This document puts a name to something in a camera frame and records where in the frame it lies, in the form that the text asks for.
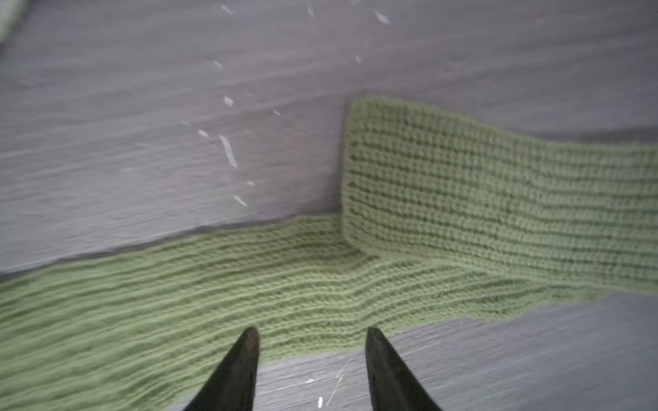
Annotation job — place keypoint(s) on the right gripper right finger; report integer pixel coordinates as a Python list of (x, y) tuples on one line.
[(392, 385)]

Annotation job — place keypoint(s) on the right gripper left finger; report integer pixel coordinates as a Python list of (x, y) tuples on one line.
[(232, 384)]

